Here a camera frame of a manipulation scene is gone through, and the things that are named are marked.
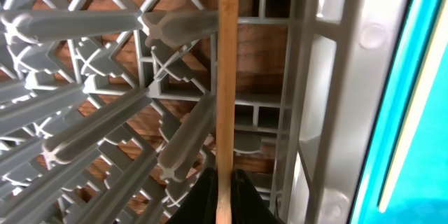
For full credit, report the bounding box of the teal plastic tray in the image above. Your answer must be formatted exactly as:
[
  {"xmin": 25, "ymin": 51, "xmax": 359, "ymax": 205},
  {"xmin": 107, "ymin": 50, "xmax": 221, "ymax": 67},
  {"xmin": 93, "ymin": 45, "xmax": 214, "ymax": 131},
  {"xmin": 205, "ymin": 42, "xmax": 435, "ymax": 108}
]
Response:
[{"xmin": 350, "ymin": 0, "xmax": 447, "ymax": 223}]

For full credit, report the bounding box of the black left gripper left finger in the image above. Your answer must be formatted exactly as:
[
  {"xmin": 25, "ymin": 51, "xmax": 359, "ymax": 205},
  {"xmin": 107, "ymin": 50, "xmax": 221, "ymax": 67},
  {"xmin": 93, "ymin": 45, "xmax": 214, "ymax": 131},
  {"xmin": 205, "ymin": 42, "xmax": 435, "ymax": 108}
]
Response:
[{"xmin": 166, "ymin": 167, "xmax": 218, "ymax": 224}]

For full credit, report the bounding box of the grey plastic dish rack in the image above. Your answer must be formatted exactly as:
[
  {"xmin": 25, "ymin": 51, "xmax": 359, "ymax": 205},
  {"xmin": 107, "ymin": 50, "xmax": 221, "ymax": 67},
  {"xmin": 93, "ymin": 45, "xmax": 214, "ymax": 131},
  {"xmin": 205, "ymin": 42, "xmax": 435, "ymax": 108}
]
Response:
[{"xmin": 1, "ymin": 0, "xmax": 406, "ymax": 223}]

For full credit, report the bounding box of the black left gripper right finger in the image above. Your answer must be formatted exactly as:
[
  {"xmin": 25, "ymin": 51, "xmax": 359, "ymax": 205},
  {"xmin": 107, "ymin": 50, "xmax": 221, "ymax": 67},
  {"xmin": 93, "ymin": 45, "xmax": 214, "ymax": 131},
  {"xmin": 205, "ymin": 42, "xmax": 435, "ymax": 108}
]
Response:
[{"xmin": 231, "ymin": 169, "xmax": 281, "ymax": 224}]

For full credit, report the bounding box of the wooden chopstick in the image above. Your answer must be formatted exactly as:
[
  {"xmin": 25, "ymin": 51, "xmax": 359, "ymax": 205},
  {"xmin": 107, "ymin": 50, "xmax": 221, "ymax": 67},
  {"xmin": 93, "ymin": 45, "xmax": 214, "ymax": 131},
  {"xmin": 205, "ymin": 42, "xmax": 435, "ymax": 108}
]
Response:
[{"xmin": 216, "ymin": 0, "xmax": 239, "ymax": 224}]

